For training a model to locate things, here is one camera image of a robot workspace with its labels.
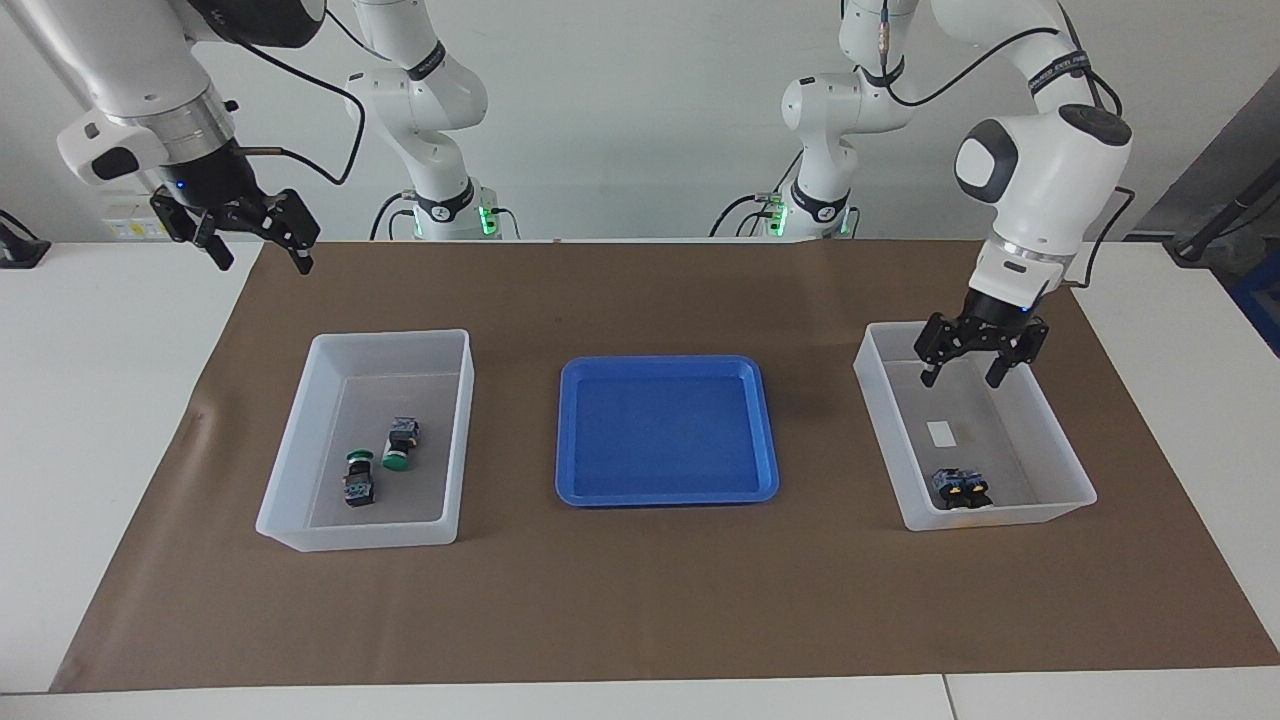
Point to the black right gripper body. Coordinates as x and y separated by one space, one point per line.
212 180

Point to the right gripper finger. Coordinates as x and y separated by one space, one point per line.
290 225
195 225

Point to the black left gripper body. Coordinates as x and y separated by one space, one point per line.
995 310

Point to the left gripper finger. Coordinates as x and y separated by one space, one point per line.
1015 350
938 350

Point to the yellow push button switch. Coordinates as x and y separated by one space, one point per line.
947 486
977 490

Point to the green push button switch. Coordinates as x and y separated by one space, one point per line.
402 435
358 485

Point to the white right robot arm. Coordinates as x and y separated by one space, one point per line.
130 60

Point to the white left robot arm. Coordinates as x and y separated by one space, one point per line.
1050 180

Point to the white paper label sticker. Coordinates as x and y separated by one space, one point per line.
942 433

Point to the translucent white plastic box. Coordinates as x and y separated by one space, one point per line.
1020 450
330 520

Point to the black flat desk object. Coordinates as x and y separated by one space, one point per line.
20 252

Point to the blue plastic crate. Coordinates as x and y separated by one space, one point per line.
1265 310

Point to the black metal stand pole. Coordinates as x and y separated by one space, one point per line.
1230 215

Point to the blue plastic tray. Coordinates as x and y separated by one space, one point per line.
665 430

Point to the brown paper table mat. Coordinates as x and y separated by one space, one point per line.
640 600

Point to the white wall socket panel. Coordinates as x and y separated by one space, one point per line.
125 228

